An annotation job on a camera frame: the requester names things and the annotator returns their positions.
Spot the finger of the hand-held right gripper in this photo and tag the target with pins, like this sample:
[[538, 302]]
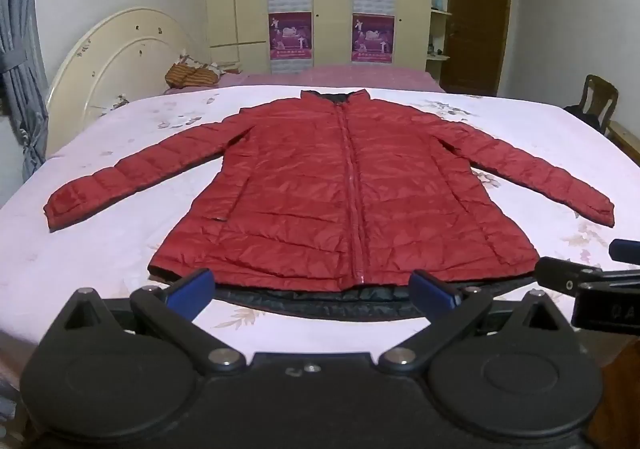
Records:
[[626, 250], [565, 274]]

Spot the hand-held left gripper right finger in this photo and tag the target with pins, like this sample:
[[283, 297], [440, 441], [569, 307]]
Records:
[[432, 291]]

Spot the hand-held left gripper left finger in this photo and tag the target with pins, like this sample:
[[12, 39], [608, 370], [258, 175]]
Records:
[[191, 288]]

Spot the red down jacket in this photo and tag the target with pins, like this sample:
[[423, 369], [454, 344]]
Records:
[[310, 179]]

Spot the floral white bedsheet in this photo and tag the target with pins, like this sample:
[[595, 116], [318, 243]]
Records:
[[110, 239]]

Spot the wooden furniture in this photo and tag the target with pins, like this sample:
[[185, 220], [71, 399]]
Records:
[[625, 134]]

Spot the dark cloth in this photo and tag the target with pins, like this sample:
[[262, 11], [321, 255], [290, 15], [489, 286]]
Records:
[[582, 113]]

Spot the wooden chair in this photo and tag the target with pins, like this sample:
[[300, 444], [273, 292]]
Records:
[[600, 91]]

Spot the pink blanket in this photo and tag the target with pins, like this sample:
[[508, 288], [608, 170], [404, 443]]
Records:
[[350, 76]]

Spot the cream round headboard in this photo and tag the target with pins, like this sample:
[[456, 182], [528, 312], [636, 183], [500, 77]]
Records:
[[100, 64]]

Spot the cream open shelf unit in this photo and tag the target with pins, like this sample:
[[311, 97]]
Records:
[[440, 29]]

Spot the dark brown wooden door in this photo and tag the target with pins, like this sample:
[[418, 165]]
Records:
[[477, 24]]

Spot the pale blue shelf ornament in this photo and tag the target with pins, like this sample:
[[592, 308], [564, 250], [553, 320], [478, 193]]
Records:
[[439, 2]]

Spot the grey blue curtain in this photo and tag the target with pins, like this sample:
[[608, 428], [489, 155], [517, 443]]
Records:
[[17, 54]]

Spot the cream yellow wardrobe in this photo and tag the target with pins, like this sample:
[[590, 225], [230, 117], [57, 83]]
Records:
[[330, 4]]

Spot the purple wall poster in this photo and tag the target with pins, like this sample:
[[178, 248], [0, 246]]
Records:
[[291, 36], [372, 36]]

